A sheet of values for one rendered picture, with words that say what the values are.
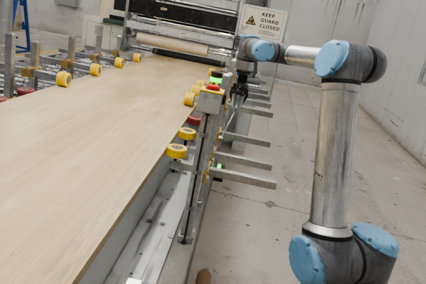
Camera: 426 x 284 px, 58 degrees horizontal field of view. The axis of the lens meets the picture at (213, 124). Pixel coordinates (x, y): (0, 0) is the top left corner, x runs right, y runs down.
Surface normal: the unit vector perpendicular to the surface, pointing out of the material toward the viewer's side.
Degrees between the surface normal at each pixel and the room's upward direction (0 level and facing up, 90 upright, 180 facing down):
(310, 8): 90
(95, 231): 0
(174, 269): 0
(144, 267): 0
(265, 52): 90
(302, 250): 95
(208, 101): 90
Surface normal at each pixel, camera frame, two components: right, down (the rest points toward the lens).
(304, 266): -0.93, 0.01
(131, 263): 0.18, -0.94
